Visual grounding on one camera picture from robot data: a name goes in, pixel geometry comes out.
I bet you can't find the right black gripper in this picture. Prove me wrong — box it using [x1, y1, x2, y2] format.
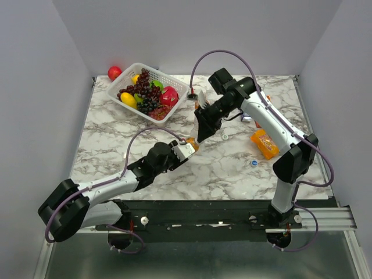
[193, 98, 235, 143]

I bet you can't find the small orange juice bottle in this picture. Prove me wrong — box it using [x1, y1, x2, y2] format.
[186, 137, 200, 152]

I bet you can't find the clear plastic bottle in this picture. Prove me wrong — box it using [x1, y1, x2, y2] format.
[191, 111, 203, 142]

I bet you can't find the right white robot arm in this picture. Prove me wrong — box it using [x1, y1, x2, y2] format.
[194, 68, 319, 228]

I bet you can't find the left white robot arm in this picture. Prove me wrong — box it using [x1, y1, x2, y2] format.
[38, 141, 196, 243]

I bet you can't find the tall orange drink bottle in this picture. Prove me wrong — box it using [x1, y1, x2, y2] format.
[198, 92, 209, 109]

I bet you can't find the blue toothpaste box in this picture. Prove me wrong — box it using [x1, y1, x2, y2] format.
[240, 110, 252, 123]

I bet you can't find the pink dragon fruit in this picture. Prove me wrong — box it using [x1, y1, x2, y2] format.
[159, 86, 179, 107]

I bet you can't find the orange razor package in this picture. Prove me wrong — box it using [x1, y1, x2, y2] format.
[254, 95, 271, 128]

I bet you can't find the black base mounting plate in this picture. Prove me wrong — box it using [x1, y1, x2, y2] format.
[96, 200, 302, 246]

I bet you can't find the black grape bunch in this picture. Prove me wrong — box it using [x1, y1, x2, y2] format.
[137, 98, 159, 115]

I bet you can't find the orange snack bag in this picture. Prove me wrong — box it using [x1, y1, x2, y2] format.
[251, 130, 280, 160]

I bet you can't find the green apple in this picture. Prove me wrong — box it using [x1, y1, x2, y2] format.
[150, 80, 163, 91]

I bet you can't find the dark purple grape bunch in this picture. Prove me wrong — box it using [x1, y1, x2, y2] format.
[117, 68, 162, 101]

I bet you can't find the yellow lemon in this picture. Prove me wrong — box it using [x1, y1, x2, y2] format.
[131, 74, 140, 85]

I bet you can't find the white plastic fruit basket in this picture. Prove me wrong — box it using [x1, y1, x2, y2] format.
[107, 63, 189, 125]

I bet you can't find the red apple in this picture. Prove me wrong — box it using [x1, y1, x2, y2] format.
[108, 66, 122, 81]

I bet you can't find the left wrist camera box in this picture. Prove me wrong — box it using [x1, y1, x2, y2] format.
[171, 141, 196, 162]

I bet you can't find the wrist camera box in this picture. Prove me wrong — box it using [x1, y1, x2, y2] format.
[171, 141, 196, 162]
[187, 89, 207, 110]

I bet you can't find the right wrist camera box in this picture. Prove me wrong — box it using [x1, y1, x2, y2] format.
[187, 89, 207, 110]

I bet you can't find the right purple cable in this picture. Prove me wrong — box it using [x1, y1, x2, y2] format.
[189, 49, 335, 253]

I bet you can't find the purple cable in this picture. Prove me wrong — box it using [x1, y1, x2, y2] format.
[189, 49, 335, 253]
[44, 126, 187, 254]

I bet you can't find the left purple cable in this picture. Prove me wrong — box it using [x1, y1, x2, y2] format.
[44, 126, 187, 254]

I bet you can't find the aluminium frame rail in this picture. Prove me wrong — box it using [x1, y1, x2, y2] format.
[46, 206, 357, 233]

